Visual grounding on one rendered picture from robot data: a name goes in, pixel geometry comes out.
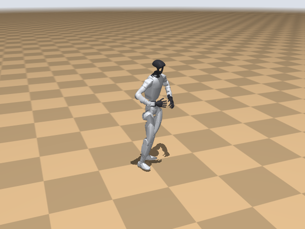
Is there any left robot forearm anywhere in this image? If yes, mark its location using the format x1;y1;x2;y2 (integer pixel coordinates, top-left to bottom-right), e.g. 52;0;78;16
165;80;172;98

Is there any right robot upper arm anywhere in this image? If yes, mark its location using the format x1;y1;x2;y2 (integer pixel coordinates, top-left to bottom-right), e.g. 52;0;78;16
135;78;153;100

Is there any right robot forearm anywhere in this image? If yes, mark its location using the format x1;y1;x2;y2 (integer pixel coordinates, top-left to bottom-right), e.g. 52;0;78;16
137;94;155;106

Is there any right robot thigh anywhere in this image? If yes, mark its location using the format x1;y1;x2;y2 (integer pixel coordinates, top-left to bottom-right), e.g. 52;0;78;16
142;110;154;146

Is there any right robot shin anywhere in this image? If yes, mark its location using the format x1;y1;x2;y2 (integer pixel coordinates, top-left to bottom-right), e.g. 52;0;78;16
140;139;152;164

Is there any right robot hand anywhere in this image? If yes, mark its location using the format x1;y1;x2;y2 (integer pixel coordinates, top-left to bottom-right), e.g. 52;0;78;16
151;98;167;108

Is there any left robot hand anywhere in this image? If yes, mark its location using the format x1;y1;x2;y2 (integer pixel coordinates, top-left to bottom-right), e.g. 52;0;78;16
167;94;174;109

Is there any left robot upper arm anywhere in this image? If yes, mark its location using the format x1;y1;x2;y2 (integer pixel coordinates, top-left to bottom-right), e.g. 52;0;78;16
162;74;168;86

